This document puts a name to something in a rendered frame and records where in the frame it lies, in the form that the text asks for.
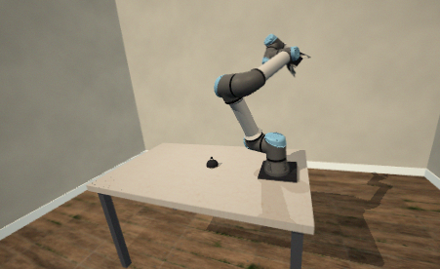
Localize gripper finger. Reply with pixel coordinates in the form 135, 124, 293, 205
300, 52, 310, 58
287, 63, 296, 77

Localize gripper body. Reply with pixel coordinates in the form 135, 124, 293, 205
289, 56, 302, 67

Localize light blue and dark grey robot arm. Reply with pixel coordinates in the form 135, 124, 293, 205
214, 34, 300, 176

